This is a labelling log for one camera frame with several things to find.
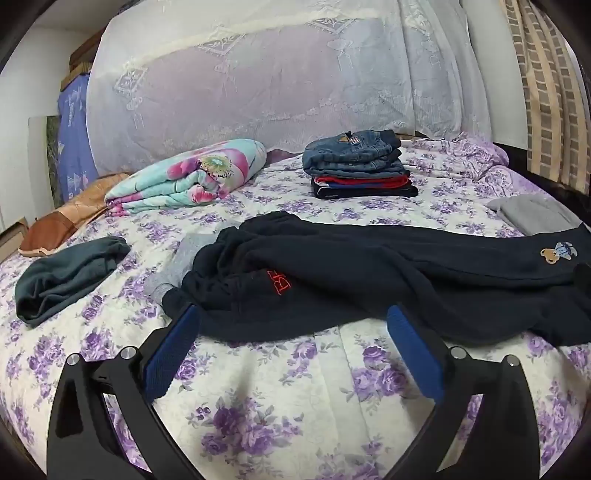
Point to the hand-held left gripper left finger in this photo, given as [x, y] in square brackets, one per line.
[173, 350]

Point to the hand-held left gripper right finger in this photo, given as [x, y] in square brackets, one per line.
[413, 350]

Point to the dark navy pants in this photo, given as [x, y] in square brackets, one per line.
[346, 277]

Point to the grey knit garment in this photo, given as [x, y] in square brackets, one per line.
[184, 263]

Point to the purple floral bed sheet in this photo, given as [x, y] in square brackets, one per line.
[300, 392]

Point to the dark teal garment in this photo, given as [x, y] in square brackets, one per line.
[60, 281]

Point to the folded floral blanket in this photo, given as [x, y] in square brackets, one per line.
[184, 180]

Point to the orange brown pillow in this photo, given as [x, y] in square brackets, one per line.
[69, 212]

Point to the folded red garment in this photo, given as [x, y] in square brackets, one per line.
[374, 181]

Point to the grey sweatpants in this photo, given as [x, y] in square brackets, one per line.
[531, 212]

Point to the cardboard box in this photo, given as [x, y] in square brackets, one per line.
[11, 235]

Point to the folded blue jeans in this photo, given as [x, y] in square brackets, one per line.
[351, 152]

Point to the white picture panel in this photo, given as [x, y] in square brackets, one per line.
[41, 161]

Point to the blue printed cloth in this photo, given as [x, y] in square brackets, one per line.
[76, 138]

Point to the white lace cover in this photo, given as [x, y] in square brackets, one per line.
[277, 83]

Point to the striped beige curtain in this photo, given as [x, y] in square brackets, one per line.
[545, 92]

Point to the brown wooden box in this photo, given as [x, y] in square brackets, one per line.
[81, 60]

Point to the dark wooden bed frame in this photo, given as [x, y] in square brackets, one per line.
[540, 175]

